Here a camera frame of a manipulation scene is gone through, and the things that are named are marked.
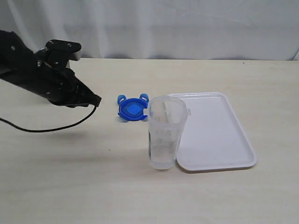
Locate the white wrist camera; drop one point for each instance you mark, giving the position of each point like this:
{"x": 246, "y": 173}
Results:
{"x": 75, "y": 56}

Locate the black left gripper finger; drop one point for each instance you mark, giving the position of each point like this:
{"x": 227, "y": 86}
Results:
{"x": 86, "y": 96}

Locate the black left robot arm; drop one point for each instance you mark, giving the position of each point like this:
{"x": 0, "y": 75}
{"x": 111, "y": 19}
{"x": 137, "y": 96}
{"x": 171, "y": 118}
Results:
{"x": 20, "y": 66}

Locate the clear plastic container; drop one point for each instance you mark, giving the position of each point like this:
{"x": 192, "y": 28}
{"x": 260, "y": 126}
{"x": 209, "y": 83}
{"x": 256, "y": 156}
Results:
{"x": 166, "y": 116}

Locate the white backdrop curtain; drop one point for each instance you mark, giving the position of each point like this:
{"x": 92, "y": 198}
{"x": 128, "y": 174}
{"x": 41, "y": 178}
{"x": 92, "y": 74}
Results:
{"x": 160, "y": 29}

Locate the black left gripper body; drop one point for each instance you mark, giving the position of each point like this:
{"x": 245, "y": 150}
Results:
{"x": 56, "y": 66}

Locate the blue container lid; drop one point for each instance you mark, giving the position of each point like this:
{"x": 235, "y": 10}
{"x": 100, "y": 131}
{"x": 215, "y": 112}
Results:
{"x": 131, "y": 109}

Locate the white plastic tray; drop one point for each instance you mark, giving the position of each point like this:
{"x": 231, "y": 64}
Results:
{"x": 213, "y": 138}

